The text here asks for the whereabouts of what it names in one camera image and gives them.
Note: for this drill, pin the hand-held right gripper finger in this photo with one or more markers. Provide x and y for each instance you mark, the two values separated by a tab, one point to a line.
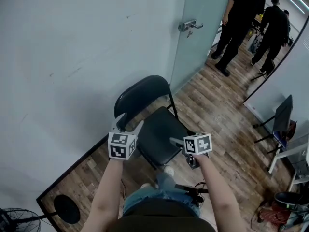
177	142

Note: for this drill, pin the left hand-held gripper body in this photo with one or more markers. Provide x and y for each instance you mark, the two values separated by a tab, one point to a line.
117	151

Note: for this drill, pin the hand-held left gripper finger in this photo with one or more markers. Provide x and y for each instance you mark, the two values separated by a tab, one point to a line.
139	127
117	122

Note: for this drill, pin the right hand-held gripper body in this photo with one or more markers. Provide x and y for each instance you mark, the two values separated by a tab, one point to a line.
202	144

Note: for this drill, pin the black folding chair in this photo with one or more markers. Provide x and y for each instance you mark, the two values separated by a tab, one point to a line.
159	134

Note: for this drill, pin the person's right forearm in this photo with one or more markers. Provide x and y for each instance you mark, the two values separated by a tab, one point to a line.
217	197

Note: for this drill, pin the person's left forearm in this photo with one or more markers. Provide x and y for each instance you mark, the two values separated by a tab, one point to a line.
106	192

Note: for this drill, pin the black chair with blue seat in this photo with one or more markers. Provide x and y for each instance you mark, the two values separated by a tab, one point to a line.
283	117

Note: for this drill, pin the person's white shoe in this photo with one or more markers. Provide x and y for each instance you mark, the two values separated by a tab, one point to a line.
145	185
169	170

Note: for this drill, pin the person's blue jeans legs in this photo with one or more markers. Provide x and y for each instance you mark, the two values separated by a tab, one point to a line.
166	192

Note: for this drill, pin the black floor fan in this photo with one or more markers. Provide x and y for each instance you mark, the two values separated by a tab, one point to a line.
66	209

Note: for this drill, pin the person's dark top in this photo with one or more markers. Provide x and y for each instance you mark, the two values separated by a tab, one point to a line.
161	219

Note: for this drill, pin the frosted glass door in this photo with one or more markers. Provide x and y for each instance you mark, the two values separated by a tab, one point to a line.
195	57

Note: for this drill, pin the white table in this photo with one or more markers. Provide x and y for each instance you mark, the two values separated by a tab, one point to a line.
293	152

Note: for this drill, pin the red basket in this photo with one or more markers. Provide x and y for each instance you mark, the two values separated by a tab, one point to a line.
275	214

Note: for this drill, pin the black round bin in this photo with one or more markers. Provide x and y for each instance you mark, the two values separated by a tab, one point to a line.
289	197

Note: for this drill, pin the ceiling light strip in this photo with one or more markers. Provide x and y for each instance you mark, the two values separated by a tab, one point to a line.
299	1

